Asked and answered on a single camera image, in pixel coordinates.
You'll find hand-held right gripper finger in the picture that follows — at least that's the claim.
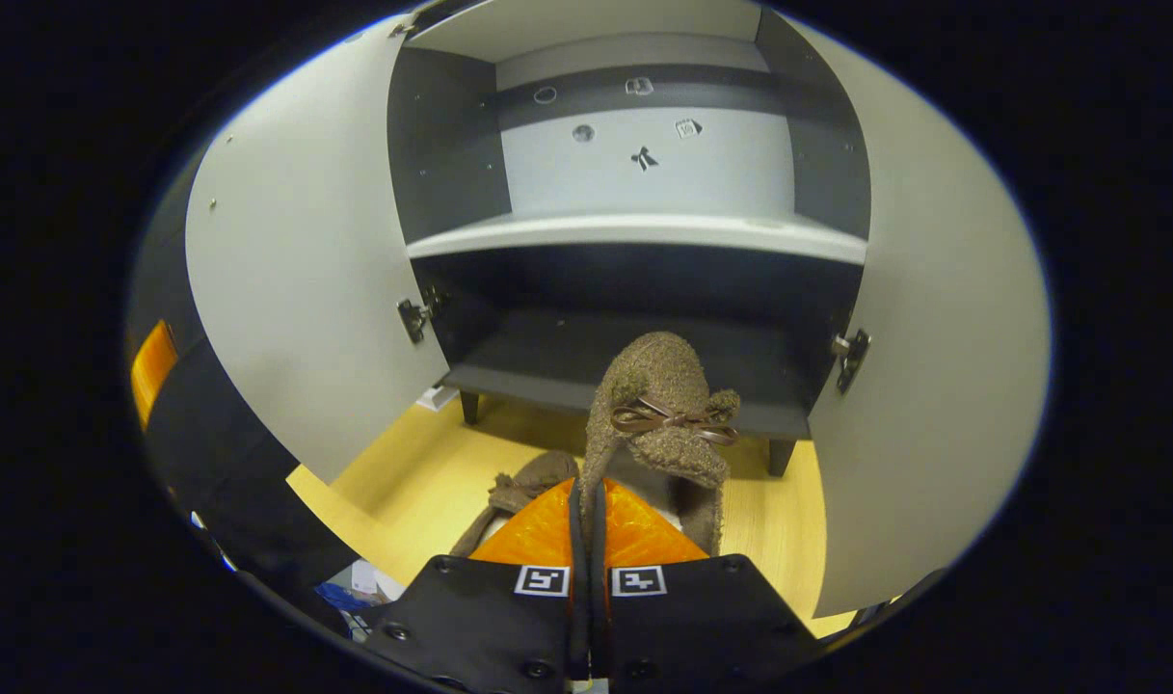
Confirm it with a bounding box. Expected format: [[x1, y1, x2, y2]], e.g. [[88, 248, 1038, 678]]
[[592, 478, 824, 694], [359, 477, 595, 694]]

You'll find brown fuzzy shoe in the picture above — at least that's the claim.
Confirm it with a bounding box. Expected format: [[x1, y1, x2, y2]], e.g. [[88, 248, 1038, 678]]
[[577, 331, 742, 559], [447, 450, 580, 561]]

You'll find grey shoe cabinet door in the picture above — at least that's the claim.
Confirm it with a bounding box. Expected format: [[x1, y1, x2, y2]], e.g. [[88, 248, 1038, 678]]
[[762, 8, 1053, 621], [182, 13, 453, 487]]

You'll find grey shoe cabinet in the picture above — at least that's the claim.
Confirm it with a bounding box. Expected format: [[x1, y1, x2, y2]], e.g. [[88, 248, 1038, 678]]
[[385, 0, 874, 479]]

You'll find grey cabinet shelf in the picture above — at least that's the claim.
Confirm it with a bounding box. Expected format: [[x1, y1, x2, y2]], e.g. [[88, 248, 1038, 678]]
[[405, 209, 869, 267], [402, 0, 766, 65]]

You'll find blue white package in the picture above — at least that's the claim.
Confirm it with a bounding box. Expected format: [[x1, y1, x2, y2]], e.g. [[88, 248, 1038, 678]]
[[314, 559, 406, 639]]

